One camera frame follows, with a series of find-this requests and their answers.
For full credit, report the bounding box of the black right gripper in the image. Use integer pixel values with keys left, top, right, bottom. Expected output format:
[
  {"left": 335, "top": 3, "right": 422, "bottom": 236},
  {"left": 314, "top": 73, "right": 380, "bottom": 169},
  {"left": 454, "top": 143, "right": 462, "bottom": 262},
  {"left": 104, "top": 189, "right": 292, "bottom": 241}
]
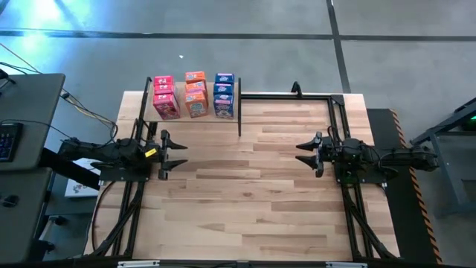
[{"left": 295, "top": 131, "right": 338, "bottom": 179}]

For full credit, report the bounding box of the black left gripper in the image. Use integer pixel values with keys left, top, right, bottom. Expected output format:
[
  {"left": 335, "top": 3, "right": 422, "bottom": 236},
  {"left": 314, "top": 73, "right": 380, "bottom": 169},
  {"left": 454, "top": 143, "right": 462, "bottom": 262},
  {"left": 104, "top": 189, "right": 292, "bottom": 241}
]
[{"left": 147, "top": 129, "right": 189, "bottom": 182}]

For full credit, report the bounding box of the orange Mini-Wheats cereal box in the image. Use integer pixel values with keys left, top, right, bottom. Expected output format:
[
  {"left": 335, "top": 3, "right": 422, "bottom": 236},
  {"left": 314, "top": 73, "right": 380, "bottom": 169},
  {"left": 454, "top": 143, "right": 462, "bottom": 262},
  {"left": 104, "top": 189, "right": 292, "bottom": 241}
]
[
  {"left": 184, "top": 90, "right": 210, "bottom": 119},
  {"left": 185, "top": 81, "right": 208, "bottom": 93},
  {"left": 184, "top": 71, "right": 208, "bottom": 83}
]

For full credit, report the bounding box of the blue Frosted Flakes cereal box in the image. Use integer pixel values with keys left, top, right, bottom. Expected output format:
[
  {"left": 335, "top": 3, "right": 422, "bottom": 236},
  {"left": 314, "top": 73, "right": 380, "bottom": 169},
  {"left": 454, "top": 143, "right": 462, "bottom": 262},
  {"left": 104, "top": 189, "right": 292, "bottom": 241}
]
[
  {"left": 212, "top": 93, "right": 236, "bottom": 120},
  {"left": 212, "top": 83, "right": 235, "bottom": 96},
  {"left": 214, "top": 72, "right": 236, "bottom": 86}
]

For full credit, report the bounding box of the wooden shelf board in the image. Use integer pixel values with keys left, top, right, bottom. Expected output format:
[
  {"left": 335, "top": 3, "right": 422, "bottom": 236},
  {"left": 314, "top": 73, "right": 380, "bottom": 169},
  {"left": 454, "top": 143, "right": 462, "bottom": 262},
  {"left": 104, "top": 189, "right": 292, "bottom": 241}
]
[{"left": 143, "top": 80, "right": 240, "bottom": 124}]

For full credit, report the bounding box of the black metal shelf leg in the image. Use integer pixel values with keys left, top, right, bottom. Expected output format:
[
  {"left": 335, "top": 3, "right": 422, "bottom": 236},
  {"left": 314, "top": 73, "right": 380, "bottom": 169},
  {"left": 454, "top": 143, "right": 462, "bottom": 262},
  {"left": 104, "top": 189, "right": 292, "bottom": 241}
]
[{"left": 133, "top": 76, "right": 153, "bottom": 142}]

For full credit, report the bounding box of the white printed box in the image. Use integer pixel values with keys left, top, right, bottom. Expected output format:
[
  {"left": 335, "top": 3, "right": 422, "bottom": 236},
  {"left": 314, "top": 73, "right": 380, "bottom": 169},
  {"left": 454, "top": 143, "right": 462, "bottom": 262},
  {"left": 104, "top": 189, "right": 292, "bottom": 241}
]
[{"left": 64, "top": 156, "right": 104, "bottom": 198}]

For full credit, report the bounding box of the black desk base beam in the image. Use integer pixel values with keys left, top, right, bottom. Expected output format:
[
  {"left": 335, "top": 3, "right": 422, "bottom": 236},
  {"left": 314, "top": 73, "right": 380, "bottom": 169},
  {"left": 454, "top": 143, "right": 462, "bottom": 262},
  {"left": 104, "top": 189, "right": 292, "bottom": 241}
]
[{"left": 36, "top": 147, "right": 103, "bottom": 191}]

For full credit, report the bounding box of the silver aluminium extrusion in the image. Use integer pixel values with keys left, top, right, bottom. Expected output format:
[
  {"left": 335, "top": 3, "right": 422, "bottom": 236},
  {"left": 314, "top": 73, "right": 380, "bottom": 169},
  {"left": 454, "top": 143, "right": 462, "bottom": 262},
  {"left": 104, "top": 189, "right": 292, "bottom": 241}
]
[
  {"left": 117, "top": 260, "right": 161, "bottom": 268},
  {"left": 325, "top": 261, "right": 368, "bottom": 268}
]

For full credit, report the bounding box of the black hazard-striped floor mat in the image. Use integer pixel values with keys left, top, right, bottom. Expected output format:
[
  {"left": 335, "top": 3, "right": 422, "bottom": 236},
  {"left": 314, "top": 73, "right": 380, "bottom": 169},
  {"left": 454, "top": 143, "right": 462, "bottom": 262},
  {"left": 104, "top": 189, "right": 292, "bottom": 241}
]
[{"left": 366, "top": 107, "right": 444, "bottom": 266}]

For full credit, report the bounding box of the dark metal stand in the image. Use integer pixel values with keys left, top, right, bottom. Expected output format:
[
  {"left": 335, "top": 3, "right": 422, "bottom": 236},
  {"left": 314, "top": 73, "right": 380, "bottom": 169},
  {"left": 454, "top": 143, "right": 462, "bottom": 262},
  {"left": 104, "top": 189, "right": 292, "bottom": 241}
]
[{"left": 408, "top": 96, "right": 476, "bottom": 217}]

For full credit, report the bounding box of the grey desk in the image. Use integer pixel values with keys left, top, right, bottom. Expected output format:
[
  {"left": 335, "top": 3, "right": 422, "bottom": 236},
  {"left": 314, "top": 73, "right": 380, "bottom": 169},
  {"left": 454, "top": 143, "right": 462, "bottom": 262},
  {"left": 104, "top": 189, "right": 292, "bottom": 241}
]
[
  {"left": 0, "top": 166, "right": 54, "bottom": 264},
  {"left": 0, "top": 72, "right": 66, "bottom": 172}
]

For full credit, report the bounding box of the black device with green lights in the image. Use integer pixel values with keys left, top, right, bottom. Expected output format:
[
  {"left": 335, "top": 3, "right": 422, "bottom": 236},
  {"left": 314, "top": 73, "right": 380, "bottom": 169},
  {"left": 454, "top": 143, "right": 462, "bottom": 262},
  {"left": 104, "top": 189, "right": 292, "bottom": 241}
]
[{"left": 460, "top": 113, "right": 476, "bottom": 131}]

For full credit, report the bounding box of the black keyboard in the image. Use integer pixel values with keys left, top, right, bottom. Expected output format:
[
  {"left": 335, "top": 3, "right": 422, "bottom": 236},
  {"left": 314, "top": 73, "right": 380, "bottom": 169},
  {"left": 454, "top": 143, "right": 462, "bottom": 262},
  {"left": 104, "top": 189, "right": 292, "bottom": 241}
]
[{"left": 0, "top": 121, "right": 24, "bottom": 163}]

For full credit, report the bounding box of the black computer mouse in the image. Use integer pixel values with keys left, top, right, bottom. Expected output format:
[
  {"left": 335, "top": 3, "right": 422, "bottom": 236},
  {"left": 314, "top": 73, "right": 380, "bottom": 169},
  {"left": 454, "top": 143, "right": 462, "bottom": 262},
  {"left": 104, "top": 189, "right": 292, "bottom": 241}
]
[{"left": 1, "top": 194, "right": 20, "bottom": 208}]

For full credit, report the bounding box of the small black desk device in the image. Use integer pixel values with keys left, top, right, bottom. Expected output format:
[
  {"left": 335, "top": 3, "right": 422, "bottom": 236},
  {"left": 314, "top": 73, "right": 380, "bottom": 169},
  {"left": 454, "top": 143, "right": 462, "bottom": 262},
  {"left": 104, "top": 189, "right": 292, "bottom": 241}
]
[{"left": 0, "top": 68, "right": 18, "bottom": 85}]

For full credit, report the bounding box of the black aluminium station frame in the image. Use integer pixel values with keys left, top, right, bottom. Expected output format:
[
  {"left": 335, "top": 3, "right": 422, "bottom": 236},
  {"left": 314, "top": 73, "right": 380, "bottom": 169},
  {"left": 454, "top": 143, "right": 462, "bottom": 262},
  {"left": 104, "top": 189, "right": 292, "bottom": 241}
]
[{"left": 83, "top": 92, "right": 402, "bottom": 268}]

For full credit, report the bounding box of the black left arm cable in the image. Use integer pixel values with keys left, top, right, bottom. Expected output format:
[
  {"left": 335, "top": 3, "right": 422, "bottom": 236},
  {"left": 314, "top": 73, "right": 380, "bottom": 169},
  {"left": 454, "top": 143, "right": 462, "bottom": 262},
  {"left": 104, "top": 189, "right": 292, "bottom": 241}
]
[{"left": 106, "top": 118, "right": 141, "bottom": 148}]

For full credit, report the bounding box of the black wire divider frame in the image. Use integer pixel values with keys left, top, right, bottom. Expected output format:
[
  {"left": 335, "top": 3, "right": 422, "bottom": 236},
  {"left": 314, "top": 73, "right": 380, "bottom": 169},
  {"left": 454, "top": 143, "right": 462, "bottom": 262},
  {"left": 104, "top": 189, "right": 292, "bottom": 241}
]
[{"left": 237, "top": 77, "right": 242, "bottom": 138}]

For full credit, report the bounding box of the black desk cable bundle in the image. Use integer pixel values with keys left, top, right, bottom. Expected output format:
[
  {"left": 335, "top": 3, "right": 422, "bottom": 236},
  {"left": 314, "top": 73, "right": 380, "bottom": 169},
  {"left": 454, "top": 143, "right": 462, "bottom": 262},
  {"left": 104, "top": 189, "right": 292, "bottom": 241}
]
[{"left": 59, "top": 88, "right": 119, "bottom": 130}]

